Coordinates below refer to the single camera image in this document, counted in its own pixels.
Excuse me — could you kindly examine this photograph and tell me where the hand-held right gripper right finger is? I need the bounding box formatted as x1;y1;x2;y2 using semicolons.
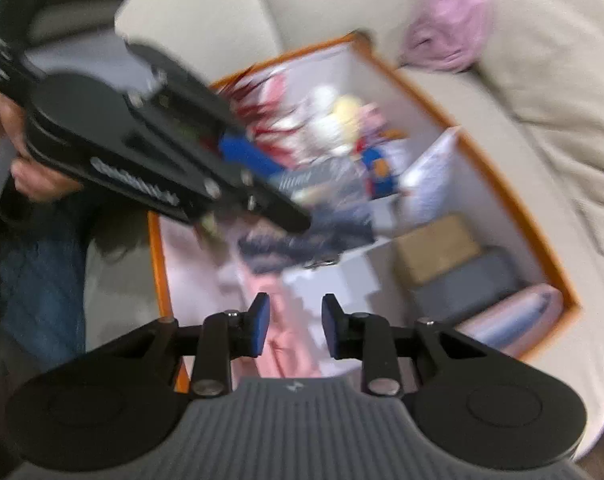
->
322;294;502;396

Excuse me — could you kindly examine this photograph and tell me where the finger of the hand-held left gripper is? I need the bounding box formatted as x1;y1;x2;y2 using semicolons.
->
72;125;313;235
124;42;280;177

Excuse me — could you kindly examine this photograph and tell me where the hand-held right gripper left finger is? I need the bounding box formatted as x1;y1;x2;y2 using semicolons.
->
102;292;271;396

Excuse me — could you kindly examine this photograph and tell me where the pink plastic case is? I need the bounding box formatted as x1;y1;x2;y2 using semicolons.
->
242;270;323;381

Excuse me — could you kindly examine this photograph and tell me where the colourful feather shuttlecock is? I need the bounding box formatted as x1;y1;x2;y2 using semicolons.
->
222;72;303;168

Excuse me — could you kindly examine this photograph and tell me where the orange cardboard box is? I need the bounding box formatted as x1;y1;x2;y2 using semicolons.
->
147;30;582;393

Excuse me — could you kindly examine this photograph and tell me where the person's left hand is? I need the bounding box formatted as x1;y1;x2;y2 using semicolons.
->
0;87;85;204

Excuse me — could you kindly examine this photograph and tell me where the dark blue garment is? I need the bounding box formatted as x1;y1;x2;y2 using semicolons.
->
237;157;379;273

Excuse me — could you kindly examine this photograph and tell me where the white plush toy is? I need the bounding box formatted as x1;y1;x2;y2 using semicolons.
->
302;85;367;158

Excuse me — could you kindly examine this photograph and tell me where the orange and blue plush toy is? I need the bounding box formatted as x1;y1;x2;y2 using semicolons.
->
354;130;409;201

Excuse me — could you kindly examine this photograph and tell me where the tan folded cloth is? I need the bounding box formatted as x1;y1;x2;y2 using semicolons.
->
394;214;482;288

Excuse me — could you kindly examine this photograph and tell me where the grey folded cloth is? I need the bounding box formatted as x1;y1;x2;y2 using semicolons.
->
412;247;526;332

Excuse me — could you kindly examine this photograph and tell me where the person's left leg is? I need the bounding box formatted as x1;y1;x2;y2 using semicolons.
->
0;200;89;373

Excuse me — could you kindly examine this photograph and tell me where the white folded cloth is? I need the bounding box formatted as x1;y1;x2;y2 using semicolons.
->
399;127;461;223

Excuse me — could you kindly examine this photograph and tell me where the beige sofa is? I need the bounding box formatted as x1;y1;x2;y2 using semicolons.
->
27;0;604;461

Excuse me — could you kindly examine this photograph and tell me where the pink and blue pouch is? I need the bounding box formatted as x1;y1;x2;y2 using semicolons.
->
454;284;565;361

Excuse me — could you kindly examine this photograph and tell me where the purple cloth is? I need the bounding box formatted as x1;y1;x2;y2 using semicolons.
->
399;0;495;73

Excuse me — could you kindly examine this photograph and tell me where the beige sofa cushion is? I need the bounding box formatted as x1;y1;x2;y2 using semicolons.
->
479;0;604;258

